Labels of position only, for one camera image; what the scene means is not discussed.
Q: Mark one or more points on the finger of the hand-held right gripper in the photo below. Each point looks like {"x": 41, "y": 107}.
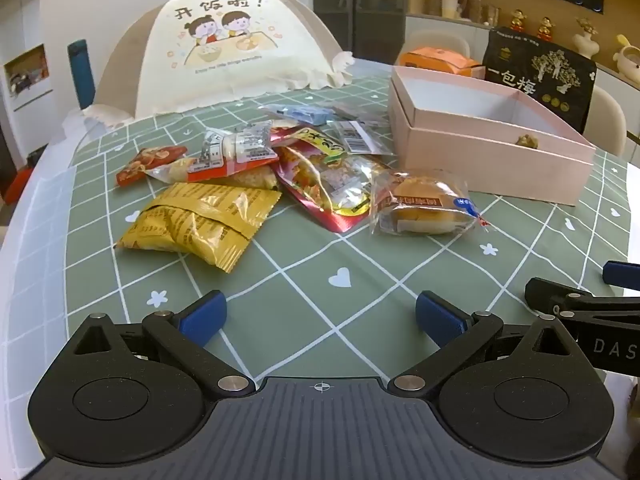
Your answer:
{"x": 622, "y": 274}
{"x": 542, "y": 290}

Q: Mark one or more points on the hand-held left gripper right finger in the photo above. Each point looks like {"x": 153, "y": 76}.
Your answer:
{"x": 440, "y": 317}

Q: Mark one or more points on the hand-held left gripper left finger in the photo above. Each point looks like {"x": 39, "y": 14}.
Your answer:
{"x": 202, "y": 317}

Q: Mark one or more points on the yellow snack packet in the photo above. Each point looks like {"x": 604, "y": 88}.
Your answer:
{"x": 200, "y": 225}

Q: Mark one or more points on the pink cardboard box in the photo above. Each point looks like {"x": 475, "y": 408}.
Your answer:
{"x": 475, "y": 160}

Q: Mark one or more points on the silver blue snack packet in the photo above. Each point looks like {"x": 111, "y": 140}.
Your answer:
{"x": 300, "y": 112}

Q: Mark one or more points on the green checkered tablecloth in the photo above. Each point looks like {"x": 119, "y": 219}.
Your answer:
{"x": 300, "y": 285}

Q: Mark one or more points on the clear bread bun packet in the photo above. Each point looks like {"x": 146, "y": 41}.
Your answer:
{"x": 425, "y": 205}

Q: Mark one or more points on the small brown snack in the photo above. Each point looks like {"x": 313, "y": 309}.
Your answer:
{"x": 527, "y": 141}

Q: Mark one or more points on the small orange-red snack packet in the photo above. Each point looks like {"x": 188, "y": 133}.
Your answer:
{"x": 150, "y": 160}

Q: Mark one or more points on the white rice cracker packet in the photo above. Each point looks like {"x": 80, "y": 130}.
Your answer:
{"x": 235, "y": 147}

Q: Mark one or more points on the large red snack packet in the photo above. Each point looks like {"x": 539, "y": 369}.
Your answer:
{"x": 320, "y": 180}

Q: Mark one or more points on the clear barcode packet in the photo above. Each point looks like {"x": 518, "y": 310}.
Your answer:
{"x": 360, "y": 137}

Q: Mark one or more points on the black snack bag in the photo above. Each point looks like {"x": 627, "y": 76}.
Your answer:
{"x": 540, "y": 75}

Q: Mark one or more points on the yellow teapot ornament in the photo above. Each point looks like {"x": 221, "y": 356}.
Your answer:
{"x": 629, "y": 57}

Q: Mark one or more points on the red plastic basket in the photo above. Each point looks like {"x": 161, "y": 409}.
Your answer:
{"x": 15, "y": 187}

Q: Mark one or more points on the cream vase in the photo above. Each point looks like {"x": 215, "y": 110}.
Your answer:
{"x": 586, "y": 40}

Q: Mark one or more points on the orange cardboard box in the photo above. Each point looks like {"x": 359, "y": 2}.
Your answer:
{"x": 440, "y": 60}

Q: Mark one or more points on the golden figurine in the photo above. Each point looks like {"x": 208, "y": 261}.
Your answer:
{"x": 545, "y": 29}
{"x": 519, "y": 21}

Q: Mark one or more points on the cream cartoon-print food cover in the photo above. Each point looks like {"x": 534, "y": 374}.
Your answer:
{"x": 225, "y": 60}

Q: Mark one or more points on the teal bottle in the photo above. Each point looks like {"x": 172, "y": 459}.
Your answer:
{"x": 81, "y": 72}

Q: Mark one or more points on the beige bottle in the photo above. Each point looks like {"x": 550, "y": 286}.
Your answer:
{"x": 449, "y": 2}

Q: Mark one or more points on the dark glass cabinet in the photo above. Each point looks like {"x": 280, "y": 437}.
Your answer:
{"x": 360, "y": 5}

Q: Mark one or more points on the wall picture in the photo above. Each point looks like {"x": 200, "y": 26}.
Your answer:
{"x": 27, "y": 75}

